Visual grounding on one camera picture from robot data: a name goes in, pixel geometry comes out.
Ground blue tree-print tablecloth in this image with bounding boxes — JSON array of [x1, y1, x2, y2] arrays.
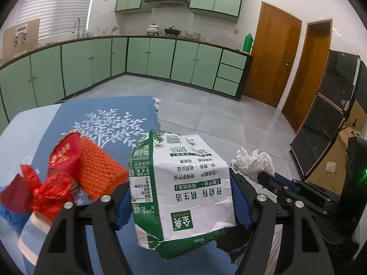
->
[[0, 96, 238, 275]]

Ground large cardboard box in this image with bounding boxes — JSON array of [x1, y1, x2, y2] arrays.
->
[[308, 100, 367, 188]]

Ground black glass-door cabinet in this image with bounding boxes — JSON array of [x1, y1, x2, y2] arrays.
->
[[290, 49, 367, 178]]

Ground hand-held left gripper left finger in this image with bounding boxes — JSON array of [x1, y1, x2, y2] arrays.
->
[[34, 182, 135, 275]]

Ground open wooden door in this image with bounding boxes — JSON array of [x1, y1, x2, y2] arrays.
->
[[281, 19, 333, 134]]

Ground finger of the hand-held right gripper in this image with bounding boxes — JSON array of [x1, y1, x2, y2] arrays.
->
[[257, 172, 340, 217], [275, 174, 345, 207]]

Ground green lower kitchen cabinets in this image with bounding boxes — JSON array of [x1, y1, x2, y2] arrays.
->
[[0, 36, 254, 132]]

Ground black range hood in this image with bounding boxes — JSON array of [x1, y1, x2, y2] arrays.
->
[[143, 0, 190, 8]]

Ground red gold-printed wrapper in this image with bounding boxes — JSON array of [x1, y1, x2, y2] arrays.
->
[[47, 132, 83, 179]]

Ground white tissue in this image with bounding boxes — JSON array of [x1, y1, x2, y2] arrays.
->
[[231, 147, 276, 182]]

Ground closed wooden door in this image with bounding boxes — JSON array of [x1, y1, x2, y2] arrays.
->
[[242, 1, 303, 108]]

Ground green thermos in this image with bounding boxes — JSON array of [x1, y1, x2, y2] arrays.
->
[[243, 32, 255, 53]]

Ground flat orange foam net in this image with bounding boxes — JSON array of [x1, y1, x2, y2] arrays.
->
[[79, 137, 129, 201]]

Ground green and white milk carton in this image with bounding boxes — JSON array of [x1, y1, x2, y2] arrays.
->
[[128, 130, 237, 260]]

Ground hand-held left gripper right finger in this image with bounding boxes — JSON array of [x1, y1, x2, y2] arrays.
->
[[229, 169, 335, 275]]

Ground white window blind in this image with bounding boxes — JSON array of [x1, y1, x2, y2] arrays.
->
[[6, 0, 96, 39]]

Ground red crinkled wrapper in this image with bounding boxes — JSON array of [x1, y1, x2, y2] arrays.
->
[[0, 165, 75, 222]]

